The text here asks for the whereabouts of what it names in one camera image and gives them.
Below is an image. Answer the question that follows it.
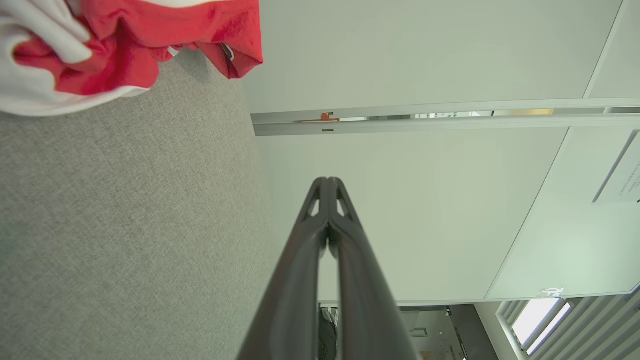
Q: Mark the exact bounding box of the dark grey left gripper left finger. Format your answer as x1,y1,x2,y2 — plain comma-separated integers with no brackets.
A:
237,177,330,360

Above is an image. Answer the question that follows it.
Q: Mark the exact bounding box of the white wall sign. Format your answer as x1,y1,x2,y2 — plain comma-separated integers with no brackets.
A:
592,130,640,204

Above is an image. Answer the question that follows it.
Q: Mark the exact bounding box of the grey slatted blind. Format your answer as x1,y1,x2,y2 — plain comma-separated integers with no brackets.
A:
525,285,640,360

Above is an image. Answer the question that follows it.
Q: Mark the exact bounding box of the bright window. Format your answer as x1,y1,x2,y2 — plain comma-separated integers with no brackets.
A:
496,299,574,357

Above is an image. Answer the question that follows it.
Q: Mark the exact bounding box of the red white basketball jersey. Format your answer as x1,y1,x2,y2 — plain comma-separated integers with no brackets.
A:
0,0,264,117

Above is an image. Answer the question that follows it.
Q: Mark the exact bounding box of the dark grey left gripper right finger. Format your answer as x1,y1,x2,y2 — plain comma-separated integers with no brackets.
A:
328,177,418,360

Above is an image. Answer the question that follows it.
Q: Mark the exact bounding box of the grey partition post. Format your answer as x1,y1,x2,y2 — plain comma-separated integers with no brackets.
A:
251,98,640,137

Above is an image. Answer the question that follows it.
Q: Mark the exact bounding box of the grey fabric sofa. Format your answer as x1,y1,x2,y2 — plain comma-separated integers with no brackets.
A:
0,47,273,360

